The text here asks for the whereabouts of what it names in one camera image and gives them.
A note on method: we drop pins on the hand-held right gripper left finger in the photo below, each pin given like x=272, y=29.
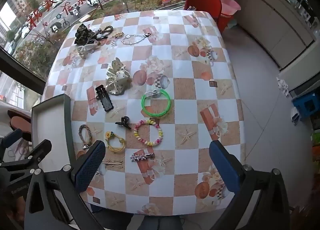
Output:
x=91, y=165

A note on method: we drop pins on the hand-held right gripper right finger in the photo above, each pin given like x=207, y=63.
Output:
x=225, y=167

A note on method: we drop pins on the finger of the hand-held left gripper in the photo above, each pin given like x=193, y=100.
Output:
x=37, y=151
x=11, y=138

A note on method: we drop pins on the grey shallow cardboard box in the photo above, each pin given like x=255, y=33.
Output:
x=50, y=125

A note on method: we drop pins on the small black claw clip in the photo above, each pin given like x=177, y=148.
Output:
x=123, y=123

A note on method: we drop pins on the black flower hair clip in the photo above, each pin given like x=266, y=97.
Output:
x=106, y=102

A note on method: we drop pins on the green translucent bangle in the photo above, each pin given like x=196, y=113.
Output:
x=143, y=103

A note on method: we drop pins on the clear plastic hair clip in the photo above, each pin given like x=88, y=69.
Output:
x=152, y=92

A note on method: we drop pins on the brown slipper pink sole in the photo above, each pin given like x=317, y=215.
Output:
x=13, y=113
x=20, y=123

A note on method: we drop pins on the small silver hair clip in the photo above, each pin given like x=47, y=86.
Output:
x=86, y=147

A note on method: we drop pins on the gold bow hairpin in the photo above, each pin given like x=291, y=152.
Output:
x=112, y=162

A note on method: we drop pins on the silver star hair clip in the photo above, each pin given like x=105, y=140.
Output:
x=140, y=157

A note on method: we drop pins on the checked floral tablecloth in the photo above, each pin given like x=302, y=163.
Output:
x=182, y=125

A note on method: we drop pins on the small thin metal hairpin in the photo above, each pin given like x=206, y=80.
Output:
x=93, y=98

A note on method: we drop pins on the cream polka dot scrunchie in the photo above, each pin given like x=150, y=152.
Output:
x=116, y=77

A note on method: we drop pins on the small silver ornament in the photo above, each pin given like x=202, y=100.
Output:
x=75, y=63

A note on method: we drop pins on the blue plastic stool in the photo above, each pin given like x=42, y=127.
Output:
x=300, y=102

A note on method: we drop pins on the white crumpled cloth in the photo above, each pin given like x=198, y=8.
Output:
x=283, y=85

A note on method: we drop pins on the transparent large claw clip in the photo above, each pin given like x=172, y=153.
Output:
x=86, y=49

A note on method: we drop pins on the small gold charm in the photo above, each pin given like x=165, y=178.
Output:
x=118, y=35

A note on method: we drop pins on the white cabinet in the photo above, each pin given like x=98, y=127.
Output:
x=270, y=25

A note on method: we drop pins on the pink plastic basin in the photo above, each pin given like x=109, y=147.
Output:
x=230, y=4

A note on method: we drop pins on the red plastic chair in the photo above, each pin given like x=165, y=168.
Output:
x=202, y=2

